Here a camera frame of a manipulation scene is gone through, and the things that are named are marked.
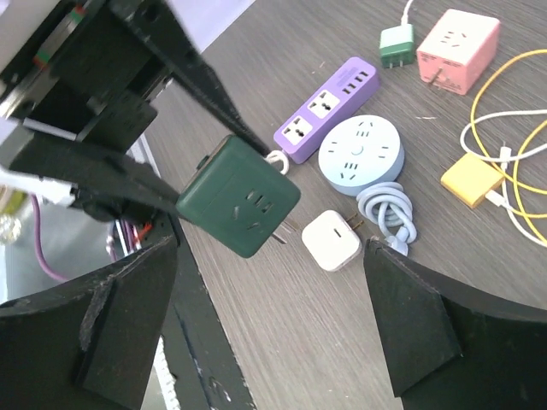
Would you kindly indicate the pink cube socket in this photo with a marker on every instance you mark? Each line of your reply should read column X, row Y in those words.
column 458, row 50

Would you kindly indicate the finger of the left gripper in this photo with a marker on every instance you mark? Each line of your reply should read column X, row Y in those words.
column 213, row 98

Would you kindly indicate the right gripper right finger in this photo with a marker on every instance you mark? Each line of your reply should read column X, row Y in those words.
column 448, row 345

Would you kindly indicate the purple power strip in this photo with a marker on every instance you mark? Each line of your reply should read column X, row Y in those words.
column 352, row 85

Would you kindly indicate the dark green cube socket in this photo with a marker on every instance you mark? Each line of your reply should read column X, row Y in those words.
column 237, row 197

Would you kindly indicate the white square charger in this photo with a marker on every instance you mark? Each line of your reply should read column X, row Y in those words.
column 331, row 240

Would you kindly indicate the yellow charger plug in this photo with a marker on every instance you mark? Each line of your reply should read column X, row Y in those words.
column 470, row 179

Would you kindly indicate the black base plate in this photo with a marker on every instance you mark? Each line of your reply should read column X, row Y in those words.
column 199, row 355

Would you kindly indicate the slotted cable duct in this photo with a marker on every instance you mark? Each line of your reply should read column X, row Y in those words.
column 165, row 378

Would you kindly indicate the green charger plug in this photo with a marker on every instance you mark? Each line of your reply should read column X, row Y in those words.
column 397, row 46

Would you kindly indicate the round blue power strip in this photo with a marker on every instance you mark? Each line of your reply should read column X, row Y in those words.
column 359, row 152

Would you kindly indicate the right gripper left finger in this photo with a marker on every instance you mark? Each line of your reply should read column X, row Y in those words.
column 88, row 343

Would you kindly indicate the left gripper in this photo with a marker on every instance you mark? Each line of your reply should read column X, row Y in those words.
column 77, row 75

